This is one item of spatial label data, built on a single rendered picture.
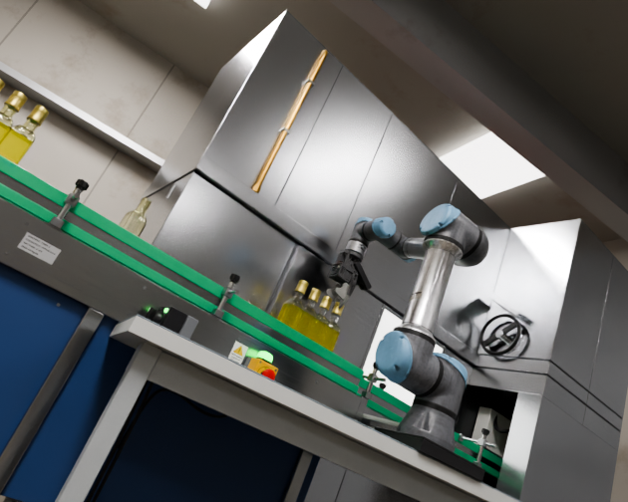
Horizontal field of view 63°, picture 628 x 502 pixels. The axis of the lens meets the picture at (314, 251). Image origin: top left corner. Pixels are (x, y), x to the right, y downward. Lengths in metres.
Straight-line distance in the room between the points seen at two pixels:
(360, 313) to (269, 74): 0.99
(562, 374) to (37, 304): 2.07
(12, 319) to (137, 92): 4.00
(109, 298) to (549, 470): 1.89
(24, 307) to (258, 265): 0.82
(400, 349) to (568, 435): 1.42
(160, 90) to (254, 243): 3.52
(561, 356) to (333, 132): 1.39
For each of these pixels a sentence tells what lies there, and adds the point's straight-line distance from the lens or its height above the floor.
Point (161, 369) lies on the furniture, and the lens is 1.06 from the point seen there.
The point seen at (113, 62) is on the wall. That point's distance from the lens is 5.24.
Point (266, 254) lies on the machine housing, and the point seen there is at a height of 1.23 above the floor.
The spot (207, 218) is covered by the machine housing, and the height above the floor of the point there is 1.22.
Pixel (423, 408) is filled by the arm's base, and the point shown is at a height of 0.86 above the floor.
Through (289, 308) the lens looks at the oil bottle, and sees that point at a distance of 1.69.
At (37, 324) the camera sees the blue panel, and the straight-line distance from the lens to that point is 1.32.
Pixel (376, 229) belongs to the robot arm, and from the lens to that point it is 1.81.
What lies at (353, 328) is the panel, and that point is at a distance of 2.04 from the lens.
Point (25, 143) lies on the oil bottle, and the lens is 1.48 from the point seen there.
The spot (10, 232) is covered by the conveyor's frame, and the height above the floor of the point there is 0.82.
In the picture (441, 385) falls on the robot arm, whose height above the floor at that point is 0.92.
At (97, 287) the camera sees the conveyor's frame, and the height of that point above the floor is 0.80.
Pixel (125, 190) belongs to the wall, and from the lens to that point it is 4.78.
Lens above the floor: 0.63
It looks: 21 degrees up
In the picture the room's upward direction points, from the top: 24 degrees clockwise
